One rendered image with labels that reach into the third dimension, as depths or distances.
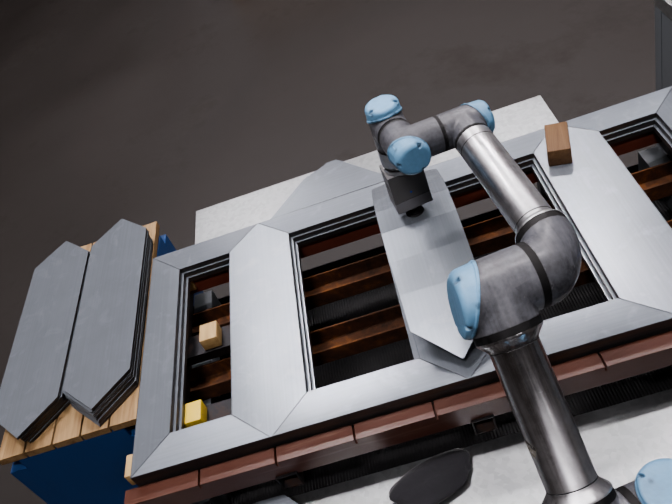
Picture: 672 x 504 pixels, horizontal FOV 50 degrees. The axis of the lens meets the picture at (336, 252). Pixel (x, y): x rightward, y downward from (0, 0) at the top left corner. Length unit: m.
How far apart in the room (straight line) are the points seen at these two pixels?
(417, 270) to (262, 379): 0.45
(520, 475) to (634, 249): 0.56
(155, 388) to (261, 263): 0.44
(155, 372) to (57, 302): 0.54
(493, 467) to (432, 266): 0.45
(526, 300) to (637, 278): 0.55
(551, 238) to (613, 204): 0.66
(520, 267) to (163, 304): 1.15
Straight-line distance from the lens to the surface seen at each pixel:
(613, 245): 1.76
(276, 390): 1.68
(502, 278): 1.16
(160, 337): 1.96
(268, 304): 1.87
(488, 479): 1.64
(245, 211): 2.39
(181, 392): 1.85
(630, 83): 3.79
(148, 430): 1.79
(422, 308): 1.58
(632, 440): 1.66
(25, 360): 2.21
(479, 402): 1.56
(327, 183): 2.28
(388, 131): 1.46
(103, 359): 2.03
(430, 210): 1.68
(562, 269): 1.19
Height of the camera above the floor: 2.12
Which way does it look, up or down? 41 degrees down
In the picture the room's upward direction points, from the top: 24 degrees counter-clockwise
